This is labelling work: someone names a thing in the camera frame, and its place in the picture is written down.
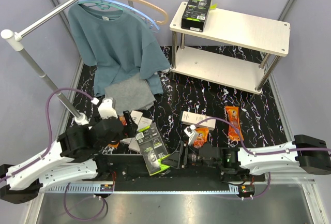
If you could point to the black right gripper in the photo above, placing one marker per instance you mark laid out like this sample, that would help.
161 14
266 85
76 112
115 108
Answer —
182 156

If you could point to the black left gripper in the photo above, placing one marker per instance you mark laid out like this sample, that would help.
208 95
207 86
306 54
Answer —
127 116

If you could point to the black green razor box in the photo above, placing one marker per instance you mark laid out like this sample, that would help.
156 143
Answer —
153 149

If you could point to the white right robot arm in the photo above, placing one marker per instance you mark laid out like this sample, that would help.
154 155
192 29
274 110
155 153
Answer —
305 153

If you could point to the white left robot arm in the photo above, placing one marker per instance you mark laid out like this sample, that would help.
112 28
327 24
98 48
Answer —
75 155

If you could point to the black razor box on shelf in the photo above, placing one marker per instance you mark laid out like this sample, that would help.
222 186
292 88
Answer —
195 15

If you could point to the white two-tier shelf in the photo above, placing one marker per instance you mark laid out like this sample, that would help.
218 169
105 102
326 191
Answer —
235 50

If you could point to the orange snack packet left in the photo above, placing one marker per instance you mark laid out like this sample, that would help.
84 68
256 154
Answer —
115 144

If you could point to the orange snack packet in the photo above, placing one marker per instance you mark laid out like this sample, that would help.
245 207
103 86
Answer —
115 144
234 132
201 139

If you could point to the white Harry's box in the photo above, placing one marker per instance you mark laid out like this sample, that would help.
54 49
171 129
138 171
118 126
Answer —
141 123

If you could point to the grey folded cloth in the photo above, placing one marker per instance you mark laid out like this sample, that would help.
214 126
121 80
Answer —
131 94

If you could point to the orange snack packet middle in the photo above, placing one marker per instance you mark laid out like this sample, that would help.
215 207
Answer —
201 139

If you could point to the long white cosmetic box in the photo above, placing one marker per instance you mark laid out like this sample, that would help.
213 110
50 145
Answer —
189 118

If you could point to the black marble pattern mat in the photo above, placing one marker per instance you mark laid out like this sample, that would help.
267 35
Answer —
259 117

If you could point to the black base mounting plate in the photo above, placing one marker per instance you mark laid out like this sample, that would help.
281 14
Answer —
131 176

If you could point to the orange snack packet right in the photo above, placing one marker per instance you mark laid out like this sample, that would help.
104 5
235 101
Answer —
234 132

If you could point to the teal t-shirt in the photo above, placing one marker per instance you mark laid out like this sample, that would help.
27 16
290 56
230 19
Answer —
119 44

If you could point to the blue plastic hanger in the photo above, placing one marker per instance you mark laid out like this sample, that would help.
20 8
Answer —
129 9

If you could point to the metal clothes rack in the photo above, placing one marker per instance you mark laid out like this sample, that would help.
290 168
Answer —
23 94

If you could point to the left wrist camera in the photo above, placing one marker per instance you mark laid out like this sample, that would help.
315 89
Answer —
105 107

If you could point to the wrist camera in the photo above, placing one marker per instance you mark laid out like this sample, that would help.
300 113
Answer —
191 133
105 107

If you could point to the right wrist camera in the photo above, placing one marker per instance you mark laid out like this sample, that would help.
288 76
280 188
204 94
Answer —
191 133

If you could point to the white slotted cable duct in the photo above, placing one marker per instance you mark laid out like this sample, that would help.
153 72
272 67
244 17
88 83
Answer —
97 188

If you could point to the aluminium rail frame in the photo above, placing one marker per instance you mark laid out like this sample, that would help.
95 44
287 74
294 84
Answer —
289 174

